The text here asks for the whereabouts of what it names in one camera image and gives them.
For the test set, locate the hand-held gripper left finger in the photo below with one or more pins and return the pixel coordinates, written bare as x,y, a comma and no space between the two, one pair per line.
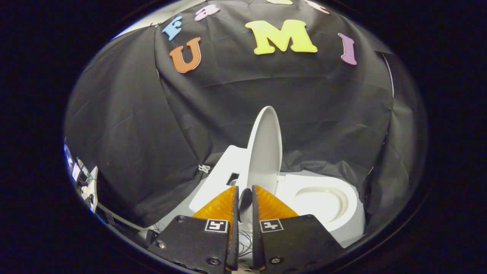
234,228

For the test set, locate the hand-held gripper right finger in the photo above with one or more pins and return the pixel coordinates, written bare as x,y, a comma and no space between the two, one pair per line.
255,228

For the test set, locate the white power strip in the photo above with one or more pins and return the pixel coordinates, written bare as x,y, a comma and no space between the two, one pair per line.
91,190

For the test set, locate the black backdrop cloth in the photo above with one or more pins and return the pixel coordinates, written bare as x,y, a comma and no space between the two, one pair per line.
228,106

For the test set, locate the white toilet seat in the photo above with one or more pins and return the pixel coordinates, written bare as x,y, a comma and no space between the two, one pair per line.
342,183

